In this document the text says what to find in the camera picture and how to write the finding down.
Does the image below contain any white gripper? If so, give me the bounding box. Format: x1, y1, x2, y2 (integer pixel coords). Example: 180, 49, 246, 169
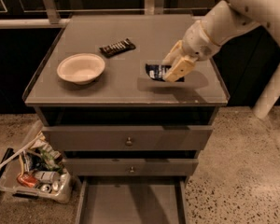
161, 21, 220, 82

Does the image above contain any blue rxbar blueberry bar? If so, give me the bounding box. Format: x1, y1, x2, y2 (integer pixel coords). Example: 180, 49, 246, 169
145, 64, 171, 82

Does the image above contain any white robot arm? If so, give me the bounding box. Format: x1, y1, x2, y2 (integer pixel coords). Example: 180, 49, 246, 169
162, 0, 280, 82

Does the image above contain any grey drawer cabinet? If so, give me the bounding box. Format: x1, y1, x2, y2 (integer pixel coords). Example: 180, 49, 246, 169
21, 13, 231, 177

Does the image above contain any grey middle drawer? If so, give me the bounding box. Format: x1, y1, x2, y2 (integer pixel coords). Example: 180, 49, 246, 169
63, 159, 198, 176

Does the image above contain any grey top drawer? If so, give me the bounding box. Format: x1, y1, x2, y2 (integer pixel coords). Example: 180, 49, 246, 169
42, 126, 212, 151

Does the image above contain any grey open bottom drawer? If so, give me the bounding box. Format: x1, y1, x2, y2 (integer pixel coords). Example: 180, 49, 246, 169
75, 176, 189, 224

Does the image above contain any dark brown snack bar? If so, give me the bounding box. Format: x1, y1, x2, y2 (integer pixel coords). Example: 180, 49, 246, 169
100, 38, 136, 58

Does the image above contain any white paper bowl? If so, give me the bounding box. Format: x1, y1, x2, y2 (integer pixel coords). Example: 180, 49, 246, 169
57, 53, 105, 85

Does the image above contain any white diagonal pole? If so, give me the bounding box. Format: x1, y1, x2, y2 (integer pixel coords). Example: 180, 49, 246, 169
252, 64, 280, 119

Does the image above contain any clear plastic storage bin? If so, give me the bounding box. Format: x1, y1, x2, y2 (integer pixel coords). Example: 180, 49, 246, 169
0, 121, 72, 203

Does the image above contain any white stick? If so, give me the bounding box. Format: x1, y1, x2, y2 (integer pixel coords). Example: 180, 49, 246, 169
0, 135, 39, 169

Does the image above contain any silver can top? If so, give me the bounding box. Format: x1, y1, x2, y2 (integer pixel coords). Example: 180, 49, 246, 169
40, 184, 52, 193

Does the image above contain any red soda can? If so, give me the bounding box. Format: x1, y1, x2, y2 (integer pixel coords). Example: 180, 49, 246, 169
17, 173, 38, 188

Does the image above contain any metal window railing frame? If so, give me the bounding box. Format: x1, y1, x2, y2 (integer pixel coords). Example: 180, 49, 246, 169
0, 0, 220, 29

